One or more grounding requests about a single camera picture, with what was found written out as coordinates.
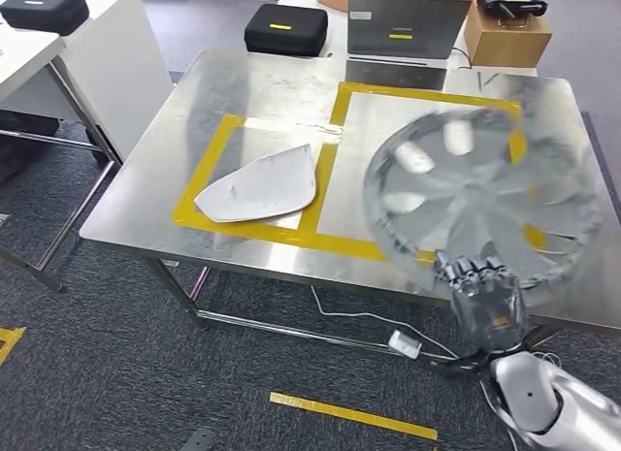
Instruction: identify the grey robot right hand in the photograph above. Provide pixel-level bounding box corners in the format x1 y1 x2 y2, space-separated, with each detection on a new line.
434 249 530 355

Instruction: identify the silver plastic wheel hubcap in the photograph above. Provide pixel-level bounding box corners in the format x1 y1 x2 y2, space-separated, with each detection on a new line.
363 106 605 297

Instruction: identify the yellow table tape outline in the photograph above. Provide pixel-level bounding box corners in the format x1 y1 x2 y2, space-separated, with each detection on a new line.
314 81 526 268

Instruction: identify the brown cardboard box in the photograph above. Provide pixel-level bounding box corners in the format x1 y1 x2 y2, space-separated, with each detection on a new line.
463 1 553 69

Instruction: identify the grey laptop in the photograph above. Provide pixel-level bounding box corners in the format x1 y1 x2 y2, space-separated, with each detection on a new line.
346 0 471 67

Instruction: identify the black antenna device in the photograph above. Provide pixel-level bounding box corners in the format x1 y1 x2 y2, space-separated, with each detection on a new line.
477 0 548 20

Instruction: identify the white plastic mirror cover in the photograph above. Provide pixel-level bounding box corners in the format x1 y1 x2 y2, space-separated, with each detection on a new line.
193 144 318 224

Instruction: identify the white desk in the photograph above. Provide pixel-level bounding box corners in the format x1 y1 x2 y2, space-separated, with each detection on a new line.
277 0 538 78

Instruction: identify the purple metal bar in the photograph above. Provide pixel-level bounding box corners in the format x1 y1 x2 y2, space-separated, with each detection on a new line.
189 266 212 302

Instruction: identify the black zip case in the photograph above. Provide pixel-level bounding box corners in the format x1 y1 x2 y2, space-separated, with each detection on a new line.
0 0 91 37
244 3 329 58

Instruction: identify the white side panel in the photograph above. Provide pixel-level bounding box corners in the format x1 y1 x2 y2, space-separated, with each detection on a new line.
0 0 175 163

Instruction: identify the black camera bracket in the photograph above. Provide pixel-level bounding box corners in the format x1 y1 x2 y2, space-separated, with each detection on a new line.
419 348 496 380

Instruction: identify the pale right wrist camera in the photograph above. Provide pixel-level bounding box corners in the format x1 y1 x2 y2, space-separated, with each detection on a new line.
388 330 423 361

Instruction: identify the white floor cable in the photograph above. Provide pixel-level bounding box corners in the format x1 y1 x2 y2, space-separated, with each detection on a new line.
310 285 520 451

